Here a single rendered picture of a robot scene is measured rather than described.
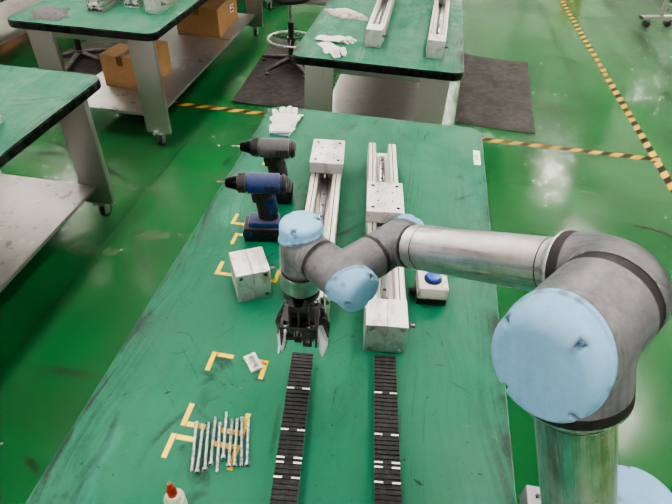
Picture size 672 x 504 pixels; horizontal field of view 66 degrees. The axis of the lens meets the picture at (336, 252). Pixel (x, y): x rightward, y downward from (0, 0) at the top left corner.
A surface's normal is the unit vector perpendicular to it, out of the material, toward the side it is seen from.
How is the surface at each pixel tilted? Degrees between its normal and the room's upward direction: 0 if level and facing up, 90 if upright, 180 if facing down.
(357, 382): 0
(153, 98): 90
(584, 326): 12
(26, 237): 0
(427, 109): 90
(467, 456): 0
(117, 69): 89
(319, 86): 90
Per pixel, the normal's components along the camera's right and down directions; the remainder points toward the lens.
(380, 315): 0.04, -0.76
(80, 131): -0.16, 0.64
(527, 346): -0.76, 0.31
